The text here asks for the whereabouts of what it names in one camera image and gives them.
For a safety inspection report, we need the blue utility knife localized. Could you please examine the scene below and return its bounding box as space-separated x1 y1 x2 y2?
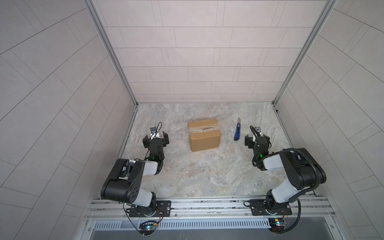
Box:
234 118 241 141

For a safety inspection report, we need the brown taped cardboard box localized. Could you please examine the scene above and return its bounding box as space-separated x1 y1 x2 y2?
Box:
188 119 222 152

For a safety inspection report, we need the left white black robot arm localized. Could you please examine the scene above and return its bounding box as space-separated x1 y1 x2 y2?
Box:
100 132 169 217

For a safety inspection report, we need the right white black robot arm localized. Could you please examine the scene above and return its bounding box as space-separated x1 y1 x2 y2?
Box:
245 135 327 215

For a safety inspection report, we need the right green circuit board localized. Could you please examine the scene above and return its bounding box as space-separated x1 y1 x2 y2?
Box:
268 218 287 233

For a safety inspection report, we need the green circuit board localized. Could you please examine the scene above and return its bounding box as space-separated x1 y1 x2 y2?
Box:
268 218 287 233
139 221 159 236

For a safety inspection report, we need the left green circuit board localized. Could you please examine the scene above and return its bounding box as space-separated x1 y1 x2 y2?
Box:
139 221 159 236

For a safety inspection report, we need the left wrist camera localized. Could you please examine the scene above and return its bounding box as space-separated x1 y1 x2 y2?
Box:
150 127 158 140

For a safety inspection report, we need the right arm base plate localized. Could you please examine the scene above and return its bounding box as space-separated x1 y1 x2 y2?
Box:
244 200 292 216

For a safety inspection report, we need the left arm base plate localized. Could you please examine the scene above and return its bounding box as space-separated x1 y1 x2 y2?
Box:
128 201 172 218

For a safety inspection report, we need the aluminium front rail frame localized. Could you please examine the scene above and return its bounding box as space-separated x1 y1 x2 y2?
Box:
75 194 346 240

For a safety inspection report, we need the left aluminium corner post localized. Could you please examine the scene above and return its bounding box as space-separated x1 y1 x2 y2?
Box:
85 0 138 108

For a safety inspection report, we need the aluminium corner post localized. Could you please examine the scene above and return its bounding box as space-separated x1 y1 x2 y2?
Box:
272 0 338 105
85 0 138 108

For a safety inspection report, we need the right aluminium corner post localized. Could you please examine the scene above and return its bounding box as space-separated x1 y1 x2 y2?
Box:
272 0 338 105

